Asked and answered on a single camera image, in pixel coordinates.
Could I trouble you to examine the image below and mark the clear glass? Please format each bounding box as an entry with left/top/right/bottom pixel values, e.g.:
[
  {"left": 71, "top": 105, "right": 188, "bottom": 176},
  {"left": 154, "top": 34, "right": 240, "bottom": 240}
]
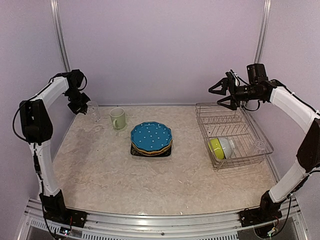
[
  {"left": 248, "top": 140, "right": 266, "bottom": 156},
  {"left": 87, "top": 101, "right": 101, "bottom": 122}
]

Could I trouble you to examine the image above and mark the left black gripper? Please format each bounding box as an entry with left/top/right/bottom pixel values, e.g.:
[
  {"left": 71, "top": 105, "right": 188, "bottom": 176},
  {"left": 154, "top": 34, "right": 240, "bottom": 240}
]
[{"left": 65, "top": 86, "right": 91, "bottom": 114}]

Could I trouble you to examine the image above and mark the yellow-green bowl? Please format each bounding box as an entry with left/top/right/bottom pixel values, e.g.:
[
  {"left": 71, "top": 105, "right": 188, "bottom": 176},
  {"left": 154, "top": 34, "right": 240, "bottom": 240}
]
[{"left": 208, "top": 138, "right": 225, "bottom": 160}]

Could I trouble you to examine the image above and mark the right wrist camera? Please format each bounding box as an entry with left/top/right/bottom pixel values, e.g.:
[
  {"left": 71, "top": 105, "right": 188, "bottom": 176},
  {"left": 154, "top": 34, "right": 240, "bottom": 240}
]
[{"left": 225, "top": 69, "right": 240, "bottom": 87}]

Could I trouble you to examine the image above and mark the right vertical aluminium post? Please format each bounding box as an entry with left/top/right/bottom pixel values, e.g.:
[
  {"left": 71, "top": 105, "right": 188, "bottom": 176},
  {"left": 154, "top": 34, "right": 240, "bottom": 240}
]
[{"left": 254, "top": 0, "right": 272, "bottom": 64}]

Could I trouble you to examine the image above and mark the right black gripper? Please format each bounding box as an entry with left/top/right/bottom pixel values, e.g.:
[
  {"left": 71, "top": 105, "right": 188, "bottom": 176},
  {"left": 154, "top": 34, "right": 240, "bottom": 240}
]
[{"left": 210, "top": 76, "right": 263, "bottom": 110}]

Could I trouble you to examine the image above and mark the pale green mug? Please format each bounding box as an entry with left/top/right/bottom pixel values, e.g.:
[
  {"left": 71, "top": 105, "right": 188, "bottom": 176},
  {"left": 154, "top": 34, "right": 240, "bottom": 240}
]
[{"left": 109, "top": 107, "right": 126, "bottom": 130}]

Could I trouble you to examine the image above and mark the white patterned bowl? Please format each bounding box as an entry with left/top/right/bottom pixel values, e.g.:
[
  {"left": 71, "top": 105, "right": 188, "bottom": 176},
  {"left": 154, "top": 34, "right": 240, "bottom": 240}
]
[{"left": 216, "top": 137, "right": 236, "bottom": 160}]

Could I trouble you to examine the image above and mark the orange polka dot plate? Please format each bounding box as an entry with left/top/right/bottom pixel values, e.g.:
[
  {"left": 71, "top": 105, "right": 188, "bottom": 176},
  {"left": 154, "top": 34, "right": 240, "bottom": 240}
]
[{"left": 131, "top": 140, "right": 173, "bottom": 156}]

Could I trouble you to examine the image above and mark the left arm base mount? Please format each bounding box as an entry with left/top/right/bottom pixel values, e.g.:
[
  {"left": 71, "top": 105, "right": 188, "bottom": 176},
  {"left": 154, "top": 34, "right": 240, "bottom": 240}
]
[{"left": 44, "top": 208, "right": 88, "bottom": 228}]

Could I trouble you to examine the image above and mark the metal wire dish rack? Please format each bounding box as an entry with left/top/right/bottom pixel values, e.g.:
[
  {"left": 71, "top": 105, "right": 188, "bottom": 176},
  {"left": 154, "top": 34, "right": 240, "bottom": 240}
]
[{"left": 195, "top": 102, "right": 274, "bottom": 170}]

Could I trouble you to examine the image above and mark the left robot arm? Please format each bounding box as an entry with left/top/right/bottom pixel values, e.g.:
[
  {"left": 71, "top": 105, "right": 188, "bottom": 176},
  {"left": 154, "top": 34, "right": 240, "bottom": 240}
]
[{"left": 15, "top": 69, "right": 90, "bottom": 228}]

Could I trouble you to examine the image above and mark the black square floral plate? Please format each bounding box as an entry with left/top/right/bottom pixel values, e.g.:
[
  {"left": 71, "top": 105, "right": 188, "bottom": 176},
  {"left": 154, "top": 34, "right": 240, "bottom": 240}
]
[{"left": 130, "top": 143, "right": 173, "bottom": 158}]

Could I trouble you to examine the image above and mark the blue polka dot plate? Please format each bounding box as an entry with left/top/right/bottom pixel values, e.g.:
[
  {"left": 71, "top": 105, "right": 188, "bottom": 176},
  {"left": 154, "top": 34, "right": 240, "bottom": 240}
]
[{"left": 130, "top": 121, "right": 173, "bottom": 153}]

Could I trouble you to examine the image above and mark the left vertical aluminium post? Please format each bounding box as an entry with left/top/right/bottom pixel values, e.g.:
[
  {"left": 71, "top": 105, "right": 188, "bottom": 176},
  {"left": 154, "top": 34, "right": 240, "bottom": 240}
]
[{"left": 50, "top": 0, "right": 71, "bottom": 72}]

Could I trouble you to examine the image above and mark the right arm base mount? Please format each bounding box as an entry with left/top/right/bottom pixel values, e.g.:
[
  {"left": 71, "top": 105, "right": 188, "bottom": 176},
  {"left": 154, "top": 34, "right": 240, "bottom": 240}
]
[{"left": 238, "top": 207, "right": 283, "bottom": 228}]

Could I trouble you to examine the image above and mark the vertical aluminium post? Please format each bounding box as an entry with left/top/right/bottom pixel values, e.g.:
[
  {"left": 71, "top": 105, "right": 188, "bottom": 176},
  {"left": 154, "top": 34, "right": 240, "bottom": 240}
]
[
  {"left": 254, "top": 0, "right": 272, "bottom": 64},
  {"left": 50, "top": 0, "right": 71, "bottom": 72}
]

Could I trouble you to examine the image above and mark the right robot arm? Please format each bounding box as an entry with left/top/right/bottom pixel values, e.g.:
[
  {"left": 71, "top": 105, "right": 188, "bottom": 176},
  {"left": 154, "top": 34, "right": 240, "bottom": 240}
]
[{"left": 208, "top": 63, "right": 320, "bottom": 227}]

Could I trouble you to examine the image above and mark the aluminium front frame rail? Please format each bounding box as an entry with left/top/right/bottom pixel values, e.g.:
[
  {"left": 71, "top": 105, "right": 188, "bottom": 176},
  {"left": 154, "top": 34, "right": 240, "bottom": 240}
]
[{"left": 17, "top": 197, "right": 310, "bottom": 240}]

